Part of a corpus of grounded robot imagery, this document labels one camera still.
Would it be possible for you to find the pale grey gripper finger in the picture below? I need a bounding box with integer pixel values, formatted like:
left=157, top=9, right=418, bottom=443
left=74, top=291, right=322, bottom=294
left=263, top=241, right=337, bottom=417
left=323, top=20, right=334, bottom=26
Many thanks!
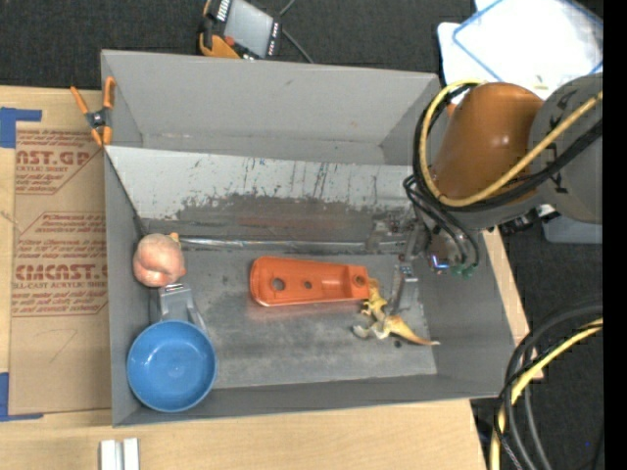
left=399, top=263, right=421, bottom=313
left=390, top=261, right=405, bottom=311

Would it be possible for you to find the yellow toy dinosaur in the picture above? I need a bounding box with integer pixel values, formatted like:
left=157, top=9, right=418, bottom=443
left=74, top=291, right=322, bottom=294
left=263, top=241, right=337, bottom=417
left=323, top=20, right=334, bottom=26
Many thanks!
left=352, top=277, right=442, bottom=348

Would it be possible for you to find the orange flat plastic piece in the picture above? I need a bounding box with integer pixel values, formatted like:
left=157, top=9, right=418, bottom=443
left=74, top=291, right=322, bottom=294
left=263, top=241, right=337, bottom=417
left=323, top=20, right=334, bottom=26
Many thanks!
left=248, top=256, right=371, bottom=307

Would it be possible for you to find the grey metal bin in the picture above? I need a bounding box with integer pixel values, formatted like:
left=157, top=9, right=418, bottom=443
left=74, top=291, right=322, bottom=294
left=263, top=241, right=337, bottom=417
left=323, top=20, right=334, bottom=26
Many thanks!
left=100, top=49, right=518, bottom=428

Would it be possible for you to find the grey plastic piece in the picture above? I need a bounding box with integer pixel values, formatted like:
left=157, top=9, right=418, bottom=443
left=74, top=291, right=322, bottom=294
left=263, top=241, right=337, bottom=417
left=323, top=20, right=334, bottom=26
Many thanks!
left=148, top=283, right=209, bottom=333

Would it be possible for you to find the blue bowl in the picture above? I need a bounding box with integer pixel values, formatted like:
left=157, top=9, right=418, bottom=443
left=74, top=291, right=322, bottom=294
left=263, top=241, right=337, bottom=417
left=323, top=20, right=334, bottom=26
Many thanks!
left=125, top=319, right=218, bottom=413

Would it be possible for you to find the pink round soft toy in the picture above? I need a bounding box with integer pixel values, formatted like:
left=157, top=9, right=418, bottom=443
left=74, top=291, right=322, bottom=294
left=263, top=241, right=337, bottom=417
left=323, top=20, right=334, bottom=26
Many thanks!
left=131, top=232, right=187, bottom=289

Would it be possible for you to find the brown cardboard board red print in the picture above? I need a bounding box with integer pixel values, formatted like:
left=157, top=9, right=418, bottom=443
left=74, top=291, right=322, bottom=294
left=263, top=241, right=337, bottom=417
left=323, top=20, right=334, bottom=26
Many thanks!
left=0, top=84, right=115, bottom=418

